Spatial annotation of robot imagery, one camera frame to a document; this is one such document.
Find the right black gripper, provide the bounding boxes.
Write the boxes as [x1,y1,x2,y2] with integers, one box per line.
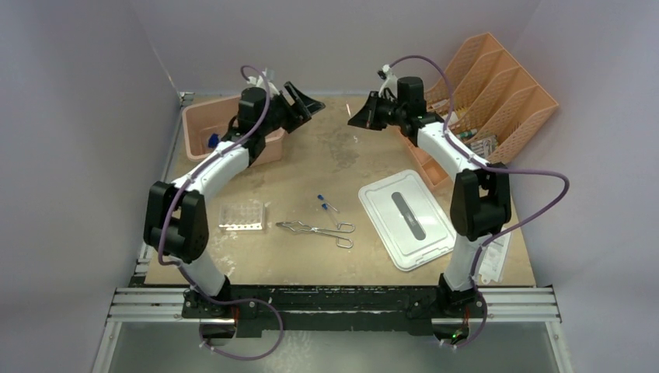
[348,92,406,132]

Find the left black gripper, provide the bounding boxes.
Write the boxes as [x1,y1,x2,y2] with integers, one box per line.
[258,83,323,137]

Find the pink plastic bin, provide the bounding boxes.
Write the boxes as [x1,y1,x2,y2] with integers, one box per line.
[183,96,286,166]

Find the blue capped clear syringe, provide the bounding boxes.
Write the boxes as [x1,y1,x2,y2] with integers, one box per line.
[207,133,221,149]

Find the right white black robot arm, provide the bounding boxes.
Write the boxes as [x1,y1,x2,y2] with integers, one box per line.
[347,76,511,316]

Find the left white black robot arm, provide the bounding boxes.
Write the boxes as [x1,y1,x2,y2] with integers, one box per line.
[143,82,326,318]

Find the blue capped test tube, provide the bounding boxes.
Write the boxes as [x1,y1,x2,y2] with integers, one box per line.
[317,194,340,213]
[322,203,339,228]

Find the metal crucible tongs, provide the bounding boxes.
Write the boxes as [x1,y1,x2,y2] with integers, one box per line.
[275,221,355,249]

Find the clear well plate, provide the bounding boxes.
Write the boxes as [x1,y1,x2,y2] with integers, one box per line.
[218,201,266,231]

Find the white plastic bin lid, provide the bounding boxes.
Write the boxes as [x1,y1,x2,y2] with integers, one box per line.
[358,169,456,272]

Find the set of coloured markers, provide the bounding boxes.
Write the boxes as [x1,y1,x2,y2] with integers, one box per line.
[468,135,498,159]

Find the orange mesh file organizer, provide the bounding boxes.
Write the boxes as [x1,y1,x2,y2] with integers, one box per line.
[425,33,559,164]

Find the white plastic strip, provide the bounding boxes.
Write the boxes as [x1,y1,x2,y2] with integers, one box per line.
[479,233,512,284]

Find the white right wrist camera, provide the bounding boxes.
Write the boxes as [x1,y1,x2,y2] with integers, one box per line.
[377,64,398,99]

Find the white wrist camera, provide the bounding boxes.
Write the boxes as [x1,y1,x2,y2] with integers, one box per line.
[246,68,280,97]
[377,64,398,99]

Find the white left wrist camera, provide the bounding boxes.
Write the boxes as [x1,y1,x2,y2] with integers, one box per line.
[246,68,280,97]

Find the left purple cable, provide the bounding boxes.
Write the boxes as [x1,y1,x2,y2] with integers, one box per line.
[156,64,286,361]

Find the aluminium rail frame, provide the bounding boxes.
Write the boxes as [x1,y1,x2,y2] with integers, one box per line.
[92,92,575,373]

